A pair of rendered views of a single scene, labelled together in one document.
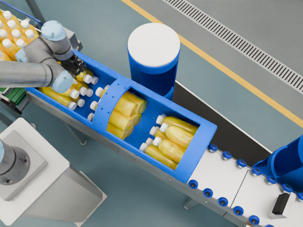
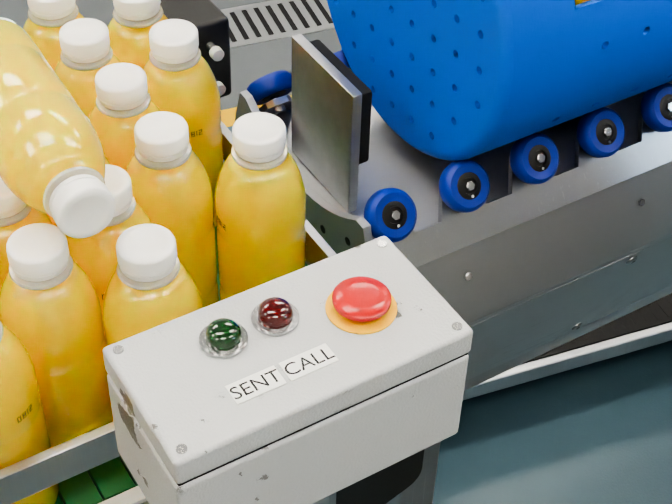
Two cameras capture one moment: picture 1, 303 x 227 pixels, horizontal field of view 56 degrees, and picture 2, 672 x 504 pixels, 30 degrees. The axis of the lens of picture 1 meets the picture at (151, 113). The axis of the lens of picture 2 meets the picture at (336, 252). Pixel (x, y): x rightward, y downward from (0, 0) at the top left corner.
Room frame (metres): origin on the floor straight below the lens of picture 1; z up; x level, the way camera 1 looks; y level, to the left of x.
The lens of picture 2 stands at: (0.40, 1.36, 1.65)
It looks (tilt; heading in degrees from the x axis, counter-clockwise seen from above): 43 degrees down; 296
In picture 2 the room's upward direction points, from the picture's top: 2 degrees clockwise
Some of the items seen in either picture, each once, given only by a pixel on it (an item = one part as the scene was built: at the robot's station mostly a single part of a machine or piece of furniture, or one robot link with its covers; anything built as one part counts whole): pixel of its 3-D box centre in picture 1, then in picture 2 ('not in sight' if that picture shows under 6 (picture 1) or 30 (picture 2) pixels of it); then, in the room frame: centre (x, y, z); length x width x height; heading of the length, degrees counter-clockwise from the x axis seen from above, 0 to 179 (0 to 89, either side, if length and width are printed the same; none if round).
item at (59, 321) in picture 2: not in sight; (57, 350); (0.84, 0.91, 0.99); 0.07 x 0.07 x 0.18
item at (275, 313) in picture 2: not in sight; (275, 312); (0.66, 0.91, 1.11); 0.02 x 0.02 x 0.01
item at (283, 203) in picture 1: (279, 205); not in sight; (0.10, -0.55, 1.00); 0.10 x 0.04 x 0.15; 149
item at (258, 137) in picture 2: not in sight; (259, 136); (0.77, 0.74, 1.08); 0.04 x 0.04 x 0.02
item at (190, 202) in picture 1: (192, 201); not in sight; (0.19, -0.27, 0.31); 0.06 x 0.06 x 0.63; 59
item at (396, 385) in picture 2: not in sight; (290, 391); (0.65, 0.91, 1.05); 0.20 x 0.10 x 0.10; 59
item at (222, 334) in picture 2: not in sight; (223, 333); (0.68, 0.94, 1.11); 0.02 x 0.02 x 0.01
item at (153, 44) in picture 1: (153, 44); not in sight; (0.92, -0.01, 1.03); 0.28 x 0.28 x 0.01
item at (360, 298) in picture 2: not in sight; (361, 301); (0.62, 0.87, 1.11); 0.04 x 0.04 x 0.01
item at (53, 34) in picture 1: (55, 38); not in sight; (0.65, 0.34, 1.45); 0.09 x 0.08 x 0.11; 135
